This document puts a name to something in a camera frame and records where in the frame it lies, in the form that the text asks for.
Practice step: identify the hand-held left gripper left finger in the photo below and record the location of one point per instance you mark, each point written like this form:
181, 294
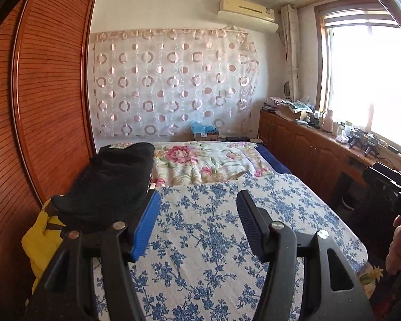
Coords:
145, 227

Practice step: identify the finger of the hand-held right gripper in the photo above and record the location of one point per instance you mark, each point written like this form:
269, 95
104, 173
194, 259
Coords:
394, 172
376, 179

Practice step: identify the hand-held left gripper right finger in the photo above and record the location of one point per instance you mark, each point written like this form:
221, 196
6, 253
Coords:
250, 220

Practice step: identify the black printed t-shirt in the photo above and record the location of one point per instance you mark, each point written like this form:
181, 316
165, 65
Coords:
113, 180

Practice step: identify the person's right hand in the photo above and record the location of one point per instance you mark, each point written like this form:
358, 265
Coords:
394, 254

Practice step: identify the black device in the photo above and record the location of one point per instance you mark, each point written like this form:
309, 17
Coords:
356, 140
371, 147

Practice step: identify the white round bin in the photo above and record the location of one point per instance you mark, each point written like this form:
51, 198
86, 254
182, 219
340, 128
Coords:
349, 202

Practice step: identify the blue floral bed sheet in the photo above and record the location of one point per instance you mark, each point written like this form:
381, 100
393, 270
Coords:
204, 240

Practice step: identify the white container with green top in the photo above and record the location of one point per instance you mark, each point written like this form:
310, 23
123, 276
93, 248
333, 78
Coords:
347, 129

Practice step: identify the navy blanket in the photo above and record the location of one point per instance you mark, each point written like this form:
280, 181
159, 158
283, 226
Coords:
270, 159

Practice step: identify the pink bottle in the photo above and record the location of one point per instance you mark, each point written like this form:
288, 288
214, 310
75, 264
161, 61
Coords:
327, 122

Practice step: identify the pink floral blanket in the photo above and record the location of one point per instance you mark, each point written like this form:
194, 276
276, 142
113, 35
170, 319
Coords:
187, 160

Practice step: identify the long wooden cabinet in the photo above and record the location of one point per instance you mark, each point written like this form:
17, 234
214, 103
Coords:
297, 143

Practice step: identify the cardboard box with blue contents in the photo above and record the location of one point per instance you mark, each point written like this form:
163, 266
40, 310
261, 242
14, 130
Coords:
204, 135

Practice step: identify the window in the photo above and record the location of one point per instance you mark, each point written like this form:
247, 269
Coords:
371, 73

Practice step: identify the pile of papers and boxes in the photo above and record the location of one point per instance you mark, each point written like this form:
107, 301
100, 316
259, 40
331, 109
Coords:
287, 107

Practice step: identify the small oval mirror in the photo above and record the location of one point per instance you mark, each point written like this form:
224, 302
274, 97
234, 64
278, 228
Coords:
287, 88

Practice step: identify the circle-patterned sheer curtain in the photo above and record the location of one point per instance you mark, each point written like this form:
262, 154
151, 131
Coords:
173, 83

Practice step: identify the white window curtain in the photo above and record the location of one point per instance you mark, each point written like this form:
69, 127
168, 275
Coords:
290, 46

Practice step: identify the wooden slatted wardrobe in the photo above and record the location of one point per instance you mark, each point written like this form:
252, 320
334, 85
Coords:
53, 90

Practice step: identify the white air deflector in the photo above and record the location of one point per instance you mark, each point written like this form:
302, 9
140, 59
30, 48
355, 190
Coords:
250, 20

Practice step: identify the beige wall air conditioner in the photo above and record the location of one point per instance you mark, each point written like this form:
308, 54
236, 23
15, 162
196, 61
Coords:
247, 6

